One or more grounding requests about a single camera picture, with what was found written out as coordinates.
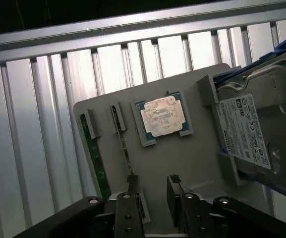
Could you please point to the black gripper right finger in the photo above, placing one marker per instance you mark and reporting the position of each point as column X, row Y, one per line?
column 194, row 213

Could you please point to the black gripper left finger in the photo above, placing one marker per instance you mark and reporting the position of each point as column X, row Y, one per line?
column 126, row 213

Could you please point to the green RAM stick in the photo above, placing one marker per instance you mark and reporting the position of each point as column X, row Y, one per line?
column 95, row 153

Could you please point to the dark RAM stick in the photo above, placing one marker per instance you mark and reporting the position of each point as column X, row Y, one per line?
column 123, row 138

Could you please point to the grey parts rack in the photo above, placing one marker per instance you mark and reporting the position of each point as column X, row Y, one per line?
column 172, row 153

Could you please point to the silver CPU chip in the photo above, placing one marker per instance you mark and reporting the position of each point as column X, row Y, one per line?
column 163, row 116

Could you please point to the silver hard disk drive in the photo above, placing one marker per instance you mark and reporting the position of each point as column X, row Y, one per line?
column 264, row 124

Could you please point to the blue disk carrier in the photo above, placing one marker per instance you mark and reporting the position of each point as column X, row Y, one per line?
column 276, row 57

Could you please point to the aluminium frame rail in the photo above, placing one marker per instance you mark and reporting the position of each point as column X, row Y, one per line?
column 132, row 32

